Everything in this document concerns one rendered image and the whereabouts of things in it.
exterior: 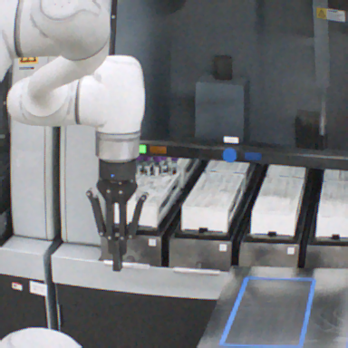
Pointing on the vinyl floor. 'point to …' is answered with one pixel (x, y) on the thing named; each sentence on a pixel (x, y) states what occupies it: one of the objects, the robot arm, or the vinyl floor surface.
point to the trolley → (280, 309)
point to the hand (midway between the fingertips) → (117, 254)
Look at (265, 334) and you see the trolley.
